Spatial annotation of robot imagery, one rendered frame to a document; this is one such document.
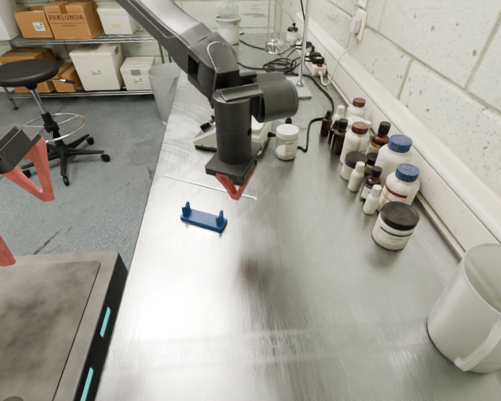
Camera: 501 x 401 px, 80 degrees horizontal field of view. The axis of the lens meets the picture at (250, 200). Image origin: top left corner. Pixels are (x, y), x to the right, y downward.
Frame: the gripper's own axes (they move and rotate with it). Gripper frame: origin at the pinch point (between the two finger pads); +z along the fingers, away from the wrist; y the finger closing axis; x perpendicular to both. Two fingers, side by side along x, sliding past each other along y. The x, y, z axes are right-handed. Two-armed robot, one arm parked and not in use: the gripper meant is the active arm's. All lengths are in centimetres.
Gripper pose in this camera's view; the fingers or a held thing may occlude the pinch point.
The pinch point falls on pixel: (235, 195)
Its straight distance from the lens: 56.7
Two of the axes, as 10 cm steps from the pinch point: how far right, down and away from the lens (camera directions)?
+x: -9.3, -2.5, 2.6
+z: -0.1, 7.3, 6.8
